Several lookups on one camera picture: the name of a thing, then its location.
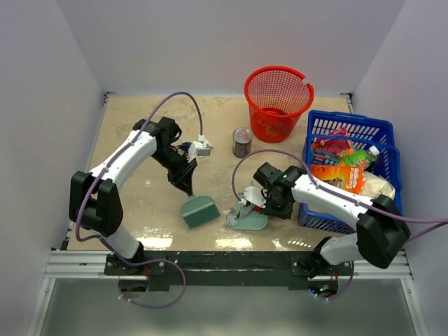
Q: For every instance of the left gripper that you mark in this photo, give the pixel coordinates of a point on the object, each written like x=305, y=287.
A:
x=183, y=178

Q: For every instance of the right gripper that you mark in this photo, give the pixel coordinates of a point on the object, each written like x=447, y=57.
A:
x=284, y=213

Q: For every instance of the teal hand brush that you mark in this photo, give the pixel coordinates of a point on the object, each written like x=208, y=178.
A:
x=198, y=210

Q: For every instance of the teal dustpan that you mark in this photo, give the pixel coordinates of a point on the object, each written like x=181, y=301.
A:
x=255, y=220

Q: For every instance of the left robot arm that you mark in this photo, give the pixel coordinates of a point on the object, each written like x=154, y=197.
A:
x=95, y=206

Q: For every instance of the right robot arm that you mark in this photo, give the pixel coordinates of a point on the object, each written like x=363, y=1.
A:
x=379, y=234

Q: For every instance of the large grey paper scrap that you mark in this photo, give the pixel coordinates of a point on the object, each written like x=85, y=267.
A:
x=235, y=218

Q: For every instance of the blue toothpaste box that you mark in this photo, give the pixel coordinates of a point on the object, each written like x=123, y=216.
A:
x=323, y=158

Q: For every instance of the orange razor package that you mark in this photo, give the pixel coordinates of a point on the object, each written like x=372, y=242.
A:
x=349, y=179

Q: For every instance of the tin food can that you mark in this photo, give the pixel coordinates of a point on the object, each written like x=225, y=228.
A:
x=242, y=140

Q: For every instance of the pink packet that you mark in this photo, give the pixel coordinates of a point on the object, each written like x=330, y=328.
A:
x=338, y=147

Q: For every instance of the green drink bottle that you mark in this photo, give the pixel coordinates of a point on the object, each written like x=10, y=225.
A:
x=361, y=158

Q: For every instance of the crumpled beige bag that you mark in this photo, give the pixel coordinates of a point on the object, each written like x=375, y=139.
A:
x=374, y=186

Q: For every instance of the red mesh waste basket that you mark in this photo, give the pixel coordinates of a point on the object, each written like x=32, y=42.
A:
x=277, y=96

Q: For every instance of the blue plastic basket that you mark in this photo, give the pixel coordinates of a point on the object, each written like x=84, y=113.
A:
x=363, y=132

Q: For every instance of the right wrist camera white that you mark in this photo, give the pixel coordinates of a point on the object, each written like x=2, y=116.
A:
x=255, y=196

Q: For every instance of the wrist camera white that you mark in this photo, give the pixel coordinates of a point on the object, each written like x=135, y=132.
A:
x=200, y=148
x=255, y=196

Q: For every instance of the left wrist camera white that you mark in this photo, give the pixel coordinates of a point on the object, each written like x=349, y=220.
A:
x=200, y=148

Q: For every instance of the black base frame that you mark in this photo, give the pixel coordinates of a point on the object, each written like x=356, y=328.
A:
x=289, y=269

